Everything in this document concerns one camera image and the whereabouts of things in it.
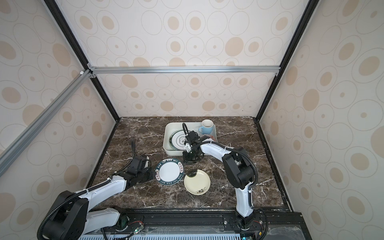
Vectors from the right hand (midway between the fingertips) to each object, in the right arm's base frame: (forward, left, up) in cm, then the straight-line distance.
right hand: (184, 163), depth 90 cm
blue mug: (+25, -15, +4) cm, 29 cm away
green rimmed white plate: (-4, +9, -3) cm, 10 cm away
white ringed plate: (+20, +6, -3) cm, 21 cm away
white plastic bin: (+29, +12, 0) cm, 31 cm away
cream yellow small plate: (-11, -8, -5) cm, 15 cm away
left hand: (-4, +14, 0) cm, 15 cm away
